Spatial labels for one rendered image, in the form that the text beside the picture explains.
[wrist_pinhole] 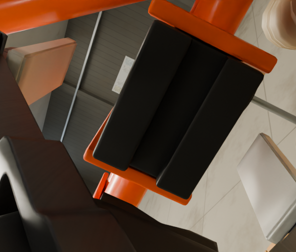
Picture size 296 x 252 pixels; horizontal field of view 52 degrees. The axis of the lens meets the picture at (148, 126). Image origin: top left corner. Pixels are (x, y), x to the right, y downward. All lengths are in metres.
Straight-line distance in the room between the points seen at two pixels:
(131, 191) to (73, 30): 9.71
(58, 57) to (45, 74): 0.01
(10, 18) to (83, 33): 9.57
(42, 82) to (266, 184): 0.13
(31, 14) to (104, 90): 10.26
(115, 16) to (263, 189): 9.06
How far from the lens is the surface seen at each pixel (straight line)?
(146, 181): 0.15
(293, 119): 2.28
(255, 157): 0.19
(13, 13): 0.18
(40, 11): 0.18
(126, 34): 9.27
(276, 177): 0.17
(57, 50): 0.16
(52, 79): 0.18
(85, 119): 11.52
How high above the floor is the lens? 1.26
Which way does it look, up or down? 5 degrees down
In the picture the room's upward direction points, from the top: 65 degrees counter-clockwise
